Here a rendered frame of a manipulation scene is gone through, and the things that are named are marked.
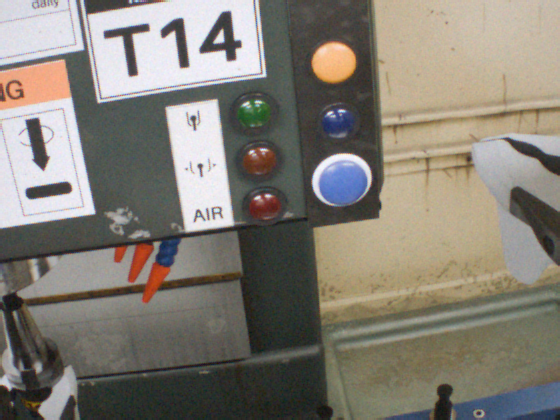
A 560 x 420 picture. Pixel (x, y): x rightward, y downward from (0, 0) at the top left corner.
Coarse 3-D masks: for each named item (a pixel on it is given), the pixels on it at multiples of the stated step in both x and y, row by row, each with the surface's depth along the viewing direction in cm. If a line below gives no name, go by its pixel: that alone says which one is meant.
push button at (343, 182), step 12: (324, 168) 56; (336, 168) 55; (348, 168) 55; (360, 168) 55; (324, 180) 55; (336, 180) 55; (348, 180) 56; (360, 180) 56; (324, 192) 56; (336, 192) 56; (348, 192) 56; (360, 192) 56; (336, 204) 57; (348, 204) 57
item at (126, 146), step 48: (288, 48) 51; (96, 96) 51; (144, 96) 52; (192, 96) 52; (288, 96) 53; (96, 144) 53; (144, 144) 54; (240, 144) 54; (288, 144) 55; (96, 192) 55; (144, 192) 55; (240, 192) 56; (288, 192) 57; (0, 240) 56; (48, 240) 56; (96, 240) 57; (144, 240) 58
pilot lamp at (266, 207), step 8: (256, 200) 56; (264, 200) 56; (272, 200) 56; (256, 208) 56; (264, 208) 56; (272, 208) 56; (280, 208) 57; (256, 216) 57; (264, 216) 57; (272, 216) 57
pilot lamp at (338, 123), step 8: (328, 112) 54; (336, 112) 53; (344, 112) 54; (328, 120) 54; (336, 120) 54; (344, 120) 54; (352, 120) 54; (328, 128) 54; (336, 128) 54; (344, 128) 54; (352, 128) 54; (336, 136) 54; (344, 136) 54
